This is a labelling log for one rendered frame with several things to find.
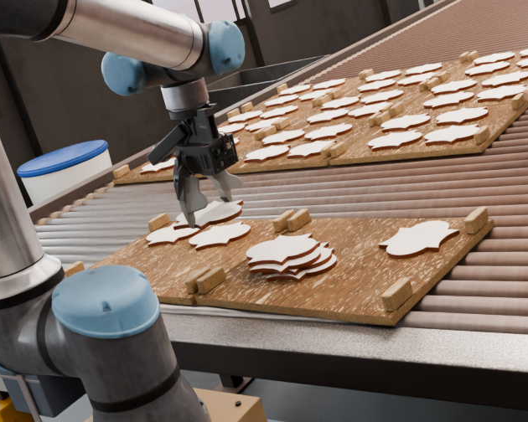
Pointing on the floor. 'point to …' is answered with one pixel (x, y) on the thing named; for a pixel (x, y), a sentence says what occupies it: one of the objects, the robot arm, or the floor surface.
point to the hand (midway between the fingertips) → (208, 213)
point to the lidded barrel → (63, 168)
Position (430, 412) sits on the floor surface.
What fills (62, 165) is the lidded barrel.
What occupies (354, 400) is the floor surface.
